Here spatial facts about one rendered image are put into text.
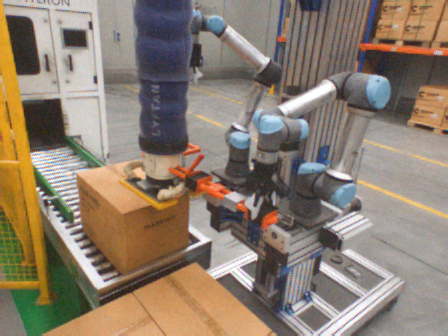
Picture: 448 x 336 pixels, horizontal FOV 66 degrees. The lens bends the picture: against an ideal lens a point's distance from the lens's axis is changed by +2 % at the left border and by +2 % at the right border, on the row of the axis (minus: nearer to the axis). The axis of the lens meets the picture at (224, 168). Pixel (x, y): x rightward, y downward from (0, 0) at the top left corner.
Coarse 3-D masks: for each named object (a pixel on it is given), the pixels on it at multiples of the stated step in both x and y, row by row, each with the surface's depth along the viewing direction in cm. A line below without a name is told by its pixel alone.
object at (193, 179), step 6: (186, 174) 144; (192, 174) 146; (198, 174) 147; (204, 174) 148; (186, 180) 144; (192, 180) 140; (198, 180) 139; (204, 180) 141; (210, 180) 144; (186, 186) 144; (192, 186) 142; (198, 186) 140; (198, 192) 141
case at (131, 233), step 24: (96, 168) 212; (120, 168) 215; (96, 192) 186; (120, 192) 185; (96, 216) 194; (120, 216) 168; (144, 216) 174; (168, 216) 185; (96, 240) 203; (120, 240) 175; (144, 240) 179; (168, 240) 191; (120, 264) 182; (144, 264) 185
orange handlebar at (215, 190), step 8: (144, 152) 169; (184, 152) 173; (192, 152) 176; (184, 168) 154; (184, 176) 147; (200, 184) 140; (208, 184) 142; (216, 184) 140; (208, 192) 137; (216, 192) 134; (224, 192) 136; (240, 208) 126
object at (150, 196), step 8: (128, 184) 162; (136, 184) 162; (136, 192) 156; (144, 192) 155; (152, 192) 154; (152, 200) 149; (160, 200) 149; (168, 200) 150; (176, 200) 151; (160, 208) 145
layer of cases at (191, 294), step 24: (192, 264) 196; (144, 288) 176; (168, 288) 177; (192, 288) 178; (216, 288) 179; (96, 312) 161; (120, 312) 161; (144, 312) 162; (168, 312) 163; (192, 312) 164; (216, 312) 165; (240, 312) 166
